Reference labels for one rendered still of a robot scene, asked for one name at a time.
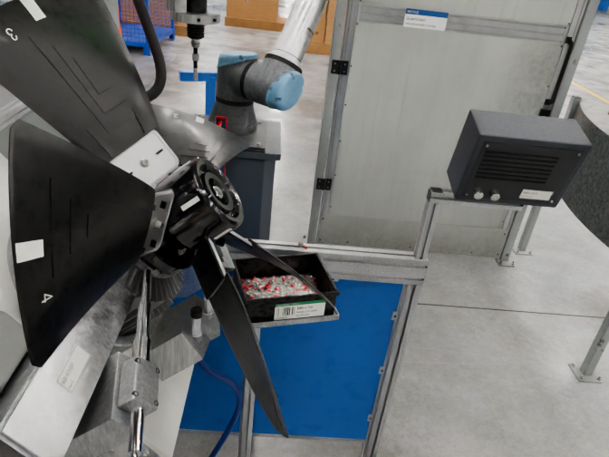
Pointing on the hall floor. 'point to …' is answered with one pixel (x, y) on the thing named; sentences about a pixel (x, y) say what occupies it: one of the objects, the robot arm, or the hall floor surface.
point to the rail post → (392, 368)
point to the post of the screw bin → (246, 414)
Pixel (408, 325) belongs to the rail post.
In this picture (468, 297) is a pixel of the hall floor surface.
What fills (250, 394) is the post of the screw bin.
